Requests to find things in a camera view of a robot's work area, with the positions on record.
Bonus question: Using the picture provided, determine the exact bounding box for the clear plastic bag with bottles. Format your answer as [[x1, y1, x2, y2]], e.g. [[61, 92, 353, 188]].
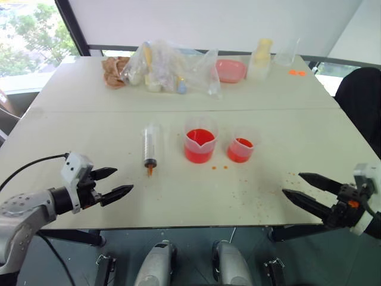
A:
[[120, 39, 192, 95]]

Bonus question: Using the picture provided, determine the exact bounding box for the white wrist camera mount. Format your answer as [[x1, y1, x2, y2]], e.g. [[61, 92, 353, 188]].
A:
[[60, 152, 94, 215], [349, 163, 381, 237]]

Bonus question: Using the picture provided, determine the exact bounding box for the black office chair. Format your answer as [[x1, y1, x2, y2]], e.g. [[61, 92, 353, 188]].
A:
[[334, 67, 381, 159]]

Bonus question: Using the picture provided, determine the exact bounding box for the silver rounded robot leg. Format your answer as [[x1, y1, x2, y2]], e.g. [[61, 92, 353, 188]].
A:
[[133, 239, 177, 286], [211, 239, 254, 286]]

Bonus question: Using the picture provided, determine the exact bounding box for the large beaker with red liquid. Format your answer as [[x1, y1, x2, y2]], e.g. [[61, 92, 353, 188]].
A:
[[183, 116, 220, 164]]

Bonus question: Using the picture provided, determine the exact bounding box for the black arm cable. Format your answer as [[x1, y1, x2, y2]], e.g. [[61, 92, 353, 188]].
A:
[[0, 153, 70, 192], [364, 190, 379, 215]]

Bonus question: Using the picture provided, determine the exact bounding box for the small beaker with red liquid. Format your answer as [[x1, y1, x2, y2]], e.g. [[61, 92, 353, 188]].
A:
[[226, 128, 260, 164]]

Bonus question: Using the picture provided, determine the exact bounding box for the brown crumpled cloth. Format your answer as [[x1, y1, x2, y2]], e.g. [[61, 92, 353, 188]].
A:
[[101, 56, 132, 90]]

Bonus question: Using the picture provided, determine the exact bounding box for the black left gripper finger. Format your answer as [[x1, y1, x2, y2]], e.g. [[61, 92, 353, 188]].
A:
[[99, 184, 135, 207], [92, 167, 118, 181]]

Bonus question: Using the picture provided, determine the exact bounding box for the black metal clamp bracket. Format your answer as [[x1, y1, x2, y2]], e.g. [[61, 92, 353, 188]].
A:
[[263, 257, 287, 286], [95, 253, 117, 286]]

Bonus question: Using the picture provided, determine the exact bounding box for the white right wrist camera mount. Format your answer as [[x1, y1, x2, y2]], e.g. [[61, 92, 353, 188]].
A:
[[349, 163, 381, 237]]

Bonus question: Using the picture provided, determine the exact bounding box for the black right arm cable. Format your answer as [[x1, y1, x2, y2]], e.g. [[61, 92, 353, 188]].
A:
[[364, 190, 379, 215]]

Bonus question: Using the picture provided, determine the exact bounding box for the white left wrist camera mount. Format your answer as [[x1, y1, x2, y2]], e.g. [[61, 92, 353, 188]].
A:
[[60, 152, 94, 215]]

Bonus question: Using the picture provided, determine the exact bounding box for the clear bottle cream lid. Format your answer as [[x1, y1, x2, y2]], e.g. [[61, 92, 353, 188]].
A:
[[246, 38, 274, 82]]

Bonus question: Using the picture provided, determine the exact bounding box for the empty clear plastic bag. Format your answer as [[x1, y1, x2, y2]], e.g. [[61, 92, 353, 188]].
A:
[[189, 48, 223, 100]]

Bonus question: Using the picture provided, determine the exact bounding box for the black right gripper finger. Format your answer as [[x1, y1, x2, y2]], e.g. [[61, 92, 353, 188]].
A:
[[282, 188, 332, 223], [298, 172, 343, 197]]

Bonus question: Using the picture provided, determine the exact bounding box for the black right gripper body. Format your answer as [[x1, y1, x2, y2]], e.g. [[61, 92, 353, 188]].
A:
[[322, 183, 370, 230]]

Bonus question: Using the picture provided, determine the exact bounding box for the pink plastic dish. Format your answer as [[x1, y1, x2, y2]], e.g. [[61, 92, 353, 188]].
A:
[[211, 58, 248, 85]]

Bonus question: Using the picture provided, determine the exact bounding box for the empty clear measuring beaker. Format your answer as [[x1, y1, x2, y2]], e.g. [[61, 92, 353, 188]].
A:
[[273, 38, 302, 67]]

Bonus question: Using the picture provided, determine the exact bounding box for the black table leg bar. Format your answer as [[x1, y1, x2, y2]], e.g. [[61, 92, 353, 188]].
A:
[[269, 224, 332, 243], [38, 228, 107, 247]]

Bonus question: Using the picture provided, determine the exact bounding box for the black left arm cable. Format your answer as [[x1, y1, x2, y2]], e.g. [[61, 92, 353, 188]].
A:
[[0, 153, 70, 192]]

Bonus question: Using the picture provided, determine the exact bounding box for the clear plastic syringe orange tip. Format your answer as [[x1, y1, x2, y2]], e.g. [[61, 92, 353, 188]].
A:
[[142, 122, 162, 179]]

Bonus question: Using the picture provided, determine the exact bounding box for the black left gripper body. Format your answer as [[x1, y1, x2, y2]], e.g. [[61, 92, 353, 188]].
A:
[[76, 169, 104, 210]]

